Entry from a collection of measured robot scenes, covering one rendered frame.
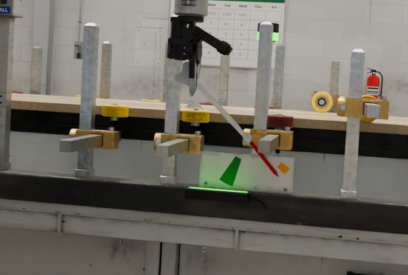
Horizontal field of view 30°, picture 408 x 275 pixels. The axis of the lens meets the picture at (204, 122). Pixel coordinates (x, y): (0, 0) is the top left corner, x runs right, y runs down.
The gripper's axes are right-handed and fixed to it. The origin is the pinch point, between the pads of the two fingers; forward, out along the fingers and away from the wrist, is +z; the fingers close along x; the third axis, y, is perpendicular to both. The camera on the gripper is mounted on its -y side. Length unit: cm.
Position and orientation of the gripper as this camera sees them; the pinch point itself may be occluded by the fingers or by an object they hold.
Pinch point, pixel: (193, 91)
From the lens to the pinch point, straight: 205.0
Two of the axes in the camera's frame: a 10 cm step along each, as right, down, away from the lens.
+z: -0.6, 10.0, 0.5
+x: -1.8, 0.4, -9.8
